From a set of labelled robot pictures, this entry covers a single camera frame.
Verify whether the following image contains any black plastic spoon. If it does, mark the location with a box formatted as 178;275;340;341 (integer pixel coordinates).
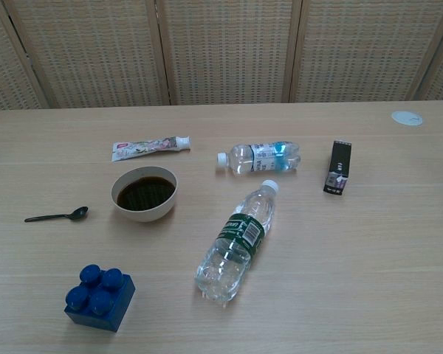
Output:
24;206;89;223

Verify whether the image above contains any floral toothpaste tube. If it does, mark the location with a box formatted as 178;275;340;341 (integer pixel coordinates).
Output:
111;135;191;162

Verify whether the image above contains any white cup of dark liquid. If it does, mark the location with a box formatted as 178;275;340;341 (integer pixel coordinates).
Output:
111;165;179;223

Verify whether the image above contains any small blue-label water bottle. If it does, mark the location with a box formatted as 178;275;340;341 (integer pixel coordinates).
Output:
216;141;302;176

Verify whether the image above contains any large green-label water bottle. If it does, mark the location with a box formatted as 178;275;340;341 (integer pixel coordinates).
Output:
194;179;281;302

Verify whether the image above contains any black rectangular box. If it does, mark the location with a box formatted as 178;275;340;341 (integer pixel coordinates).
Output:
322;139;353;196

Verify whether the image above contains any woven wooden folding screen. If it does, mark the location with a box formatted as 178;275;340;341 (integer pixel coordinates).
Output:
0;0;443;116

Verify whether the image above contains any blue building block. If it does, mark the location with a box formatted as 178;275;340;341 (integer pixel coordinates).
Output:
63;263;137;333

